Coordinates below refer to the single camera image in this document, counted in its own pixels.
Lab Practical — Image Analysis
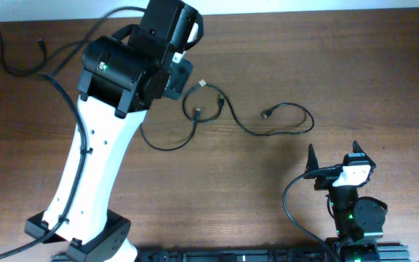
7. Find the black usb cable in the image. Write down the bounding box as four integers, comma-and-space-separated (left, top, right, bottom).
182, 83, 316, 138
139, 79, 207, 152
0, 14, 90, 77

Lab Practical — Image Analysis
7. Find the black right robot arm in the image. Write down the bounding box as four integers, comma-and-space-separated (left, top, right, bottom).
306, 141, 388, 261

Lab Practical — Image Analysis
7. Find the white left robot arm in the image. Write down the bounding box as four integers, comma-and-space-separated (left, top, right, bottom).
25, 1, 204, 261

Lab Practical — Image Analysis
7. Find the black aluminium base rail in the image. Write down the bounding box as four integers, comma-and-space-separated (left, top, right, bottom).
51, 247, 410, 262

